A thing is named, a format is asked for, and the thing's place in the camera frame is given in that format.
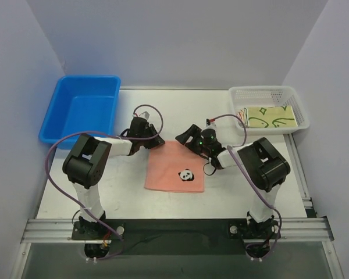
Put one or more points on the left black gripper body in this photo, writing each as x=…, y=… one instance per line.
x=150, y=136

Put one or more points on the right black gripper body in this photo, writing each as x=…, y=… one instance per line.
x=193, y=139

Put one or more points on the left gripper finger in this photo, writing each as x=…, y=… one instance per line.
x=156, y=142
x=151, y=132

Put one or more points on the pink towel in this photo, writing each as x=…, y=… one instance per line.
x=173, y=168

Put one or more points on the orange lion print towel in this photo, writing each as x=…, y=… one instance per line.
x=240, y=116

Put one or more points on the cream green patterned towel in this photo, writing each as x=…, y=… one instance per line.
x=271, y=117

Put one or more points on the yellow patterned towel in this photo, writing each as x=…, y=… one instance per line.
x=244, y=113

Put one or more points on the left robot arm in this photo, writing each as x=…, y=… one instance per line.
x=86, y=162

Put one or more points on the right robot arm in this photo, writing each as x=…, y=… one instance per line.
x=260, y=162

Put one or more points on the blue plastic bin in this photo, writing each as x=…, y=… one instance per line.
x=81, y=103

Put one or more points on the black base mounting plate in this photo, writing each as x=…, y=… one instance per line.
x=178, y=237

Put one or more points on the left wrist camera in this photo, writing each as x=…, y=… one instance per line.
x=143, y=115

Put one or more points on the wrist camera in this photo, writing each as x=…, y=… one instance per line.
x=210, y=125
x=143, y=115

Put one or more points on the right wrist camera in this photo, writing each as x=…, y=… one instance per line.
x=210, y=125

